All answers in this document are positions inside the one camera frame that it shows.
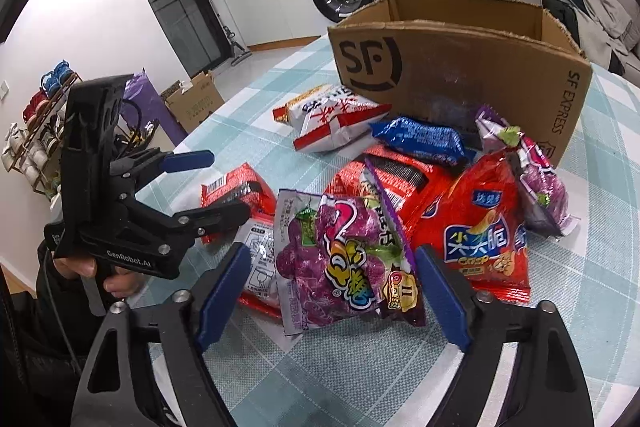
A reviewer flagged white-backed snack packet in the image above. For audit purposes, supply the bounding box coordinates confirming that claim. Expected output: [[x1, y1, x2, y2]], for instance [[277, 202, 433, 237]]
[[235, 224, 283, 320]]

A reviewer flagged small floor cardboard box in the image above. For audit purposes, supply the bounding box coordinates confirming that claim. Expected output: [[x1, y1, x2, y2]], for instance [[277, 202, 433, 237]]
[[160, 71, 226, 135]]

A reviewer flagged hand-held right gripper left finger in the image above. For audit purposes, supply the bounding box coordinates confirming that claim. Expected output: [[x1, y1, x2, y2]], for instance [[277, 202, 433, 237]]
[[72, 243, 253, 427]]

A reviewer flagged person's left forearm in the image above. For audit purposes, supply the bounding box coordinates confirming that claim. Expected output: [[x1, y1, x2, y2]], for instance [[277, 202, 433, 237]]
[[10, 237, 106, 427]]

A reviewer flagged white red-print snack packet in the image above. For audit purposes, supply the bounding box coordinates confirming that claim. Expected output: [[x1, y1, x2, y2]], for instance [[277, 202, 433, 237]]
[[272, 84, 393, 152]]

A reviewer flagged stick vacuum cleaner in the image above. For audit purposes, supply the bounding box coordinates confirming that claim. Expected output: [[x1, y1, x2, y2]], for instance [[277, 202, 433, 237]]
[[222, 24, 251, 58]]

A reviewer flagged dark clothing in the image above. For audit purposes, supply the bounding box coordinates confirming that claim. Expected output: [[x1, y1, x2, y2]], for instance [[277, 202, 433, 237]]
[[542, 0, 591, 42]]

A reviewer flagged shoe rack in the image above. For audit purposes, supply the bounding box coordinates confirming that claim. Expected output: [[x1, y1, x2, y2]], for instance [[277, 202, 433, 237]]
[[2, 59, 83, 202]]

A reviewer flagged red cookie packet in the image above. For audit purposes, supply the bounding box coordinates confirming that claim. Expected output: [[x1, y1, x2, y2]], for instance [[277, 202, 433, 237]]
[[322, 146, 476, 248]]

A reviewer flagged small purple candy packet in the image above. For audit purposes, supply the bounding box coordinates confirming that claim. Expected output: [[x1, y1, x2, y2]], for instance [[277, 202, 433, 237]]
[[475, 105, 581, 238]]

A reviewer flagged teal checked tablecloth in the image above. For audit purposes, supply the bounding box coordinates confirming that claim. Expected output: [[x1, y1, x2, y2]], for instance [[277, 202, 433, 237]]
[[135, 34, 640, 427]]

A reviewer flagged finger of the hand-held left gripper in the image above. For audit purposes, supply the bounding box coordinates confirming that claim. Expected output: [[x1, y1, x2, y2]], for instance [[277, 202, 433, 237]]
[[112, 148, 215, 202], [125, 202, 251, 258]]

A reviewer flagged brown cardboard box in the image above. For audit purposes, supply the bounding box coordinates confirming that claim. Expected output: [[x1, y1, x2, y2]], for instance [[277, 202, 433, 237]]
[[327, 0, 592, 168]]

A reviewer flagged person's left hand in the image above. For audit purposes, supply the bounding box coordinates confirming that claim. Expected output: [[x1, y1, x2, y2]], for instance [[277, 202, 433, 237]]
[[52, 254, 143, 298]]

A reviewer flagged red chips bag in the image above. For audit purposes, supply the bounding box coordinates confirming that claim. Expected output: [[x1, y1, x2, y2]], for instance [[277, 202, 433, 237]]
[[422, 152, 532, 305]]

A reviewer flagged blue cookie packet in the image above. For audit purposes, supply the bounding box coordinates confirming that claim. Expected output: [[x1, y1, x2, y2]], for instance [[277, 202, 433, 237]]
[[371, 117, 468, 166]]

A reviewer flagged grey jacket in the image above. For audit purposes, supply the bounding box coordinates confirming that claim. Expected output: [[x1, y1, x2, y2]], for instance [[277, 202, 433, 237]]
[[575, 0, 640, 68]]

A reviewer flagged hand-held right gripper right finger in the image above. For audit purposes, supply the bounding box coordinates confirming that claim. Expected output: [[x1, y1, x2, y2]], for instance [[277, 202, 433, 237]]
[[414, 244, 596, 427]]

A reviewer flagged purple bag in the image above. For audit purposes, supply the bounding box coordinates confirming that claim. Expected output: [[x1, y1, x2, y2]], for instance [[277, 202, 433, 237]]
[[122, 67, 188, 145]]

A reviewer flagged red barcode snack packet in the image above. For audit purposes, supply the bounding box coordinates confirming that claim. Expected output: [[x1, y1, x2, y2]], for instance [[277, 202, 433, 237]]
[[200, 163, 277, 243]]

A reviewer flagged large purple candy packet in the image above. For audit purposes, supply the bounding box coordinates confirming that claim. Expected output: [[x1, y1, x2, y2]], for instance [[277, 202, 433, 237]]
[[274, 159, 428, 337]]

